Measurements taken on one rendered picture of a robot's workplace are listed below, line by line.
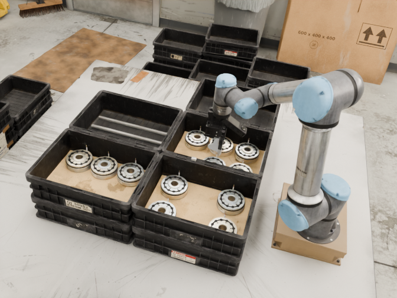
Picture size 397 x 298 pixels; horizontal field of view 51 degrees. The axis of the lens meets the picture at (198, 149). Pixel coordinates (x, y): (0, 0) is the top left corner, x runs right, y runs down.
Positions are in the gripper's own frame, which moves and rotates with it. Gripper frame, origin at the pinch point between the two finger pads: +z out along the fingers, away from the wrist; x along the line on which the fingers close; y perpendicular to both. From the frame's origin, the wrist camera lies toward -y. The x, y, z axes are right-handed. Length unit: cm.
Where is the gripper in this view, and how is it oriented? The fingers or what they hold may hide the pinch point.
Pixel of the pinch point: (220, 150)
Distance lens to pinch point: 177.7
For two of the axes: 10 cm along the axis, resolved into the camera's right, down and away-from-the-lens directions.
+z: -0.9, 7.5, 6.5
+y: -9.8, -2.0, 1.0
